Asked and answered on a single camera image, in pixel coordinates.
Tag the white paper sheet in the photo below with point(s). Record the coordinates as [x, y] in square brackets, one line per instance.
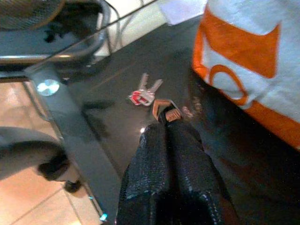
[180, 10]

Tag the red key tag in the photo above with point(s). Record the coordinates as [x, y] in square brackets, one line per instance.
[136, 98]

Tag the grey metal table beam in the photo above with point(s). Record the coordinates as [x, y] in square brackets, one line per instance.
[77, 131]

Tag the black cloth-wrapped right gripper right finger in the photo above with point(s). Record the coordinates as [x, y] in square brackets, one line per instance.
[189, 178]

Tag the black chair caster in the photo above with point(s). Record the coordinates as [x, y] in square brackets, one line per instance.
[72, 186]

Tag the round silver table fitting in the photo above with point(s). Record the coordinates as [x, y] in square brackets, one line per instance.
[48, 87]

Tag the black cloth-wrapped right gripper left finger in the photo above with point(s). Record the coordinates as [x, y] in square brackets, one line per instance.
[147, 178]

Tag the orange and white shopping bag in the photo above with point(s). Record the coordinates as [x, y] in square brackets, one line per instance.
[236, 42]

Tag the chrome tube chair frame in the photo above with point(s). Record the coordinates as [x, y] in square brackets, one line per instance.
[103, 35]

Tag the silver key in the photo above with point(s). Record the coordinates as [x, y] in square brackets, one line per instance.
[155, 86]
[143, 82]

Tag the grey chair base leg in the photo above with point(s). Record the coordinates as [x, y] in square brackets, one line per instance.
[25, 150]

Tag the dark mesh chair seat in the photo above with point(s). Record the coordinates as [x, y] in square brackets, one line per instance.
[25, 14]

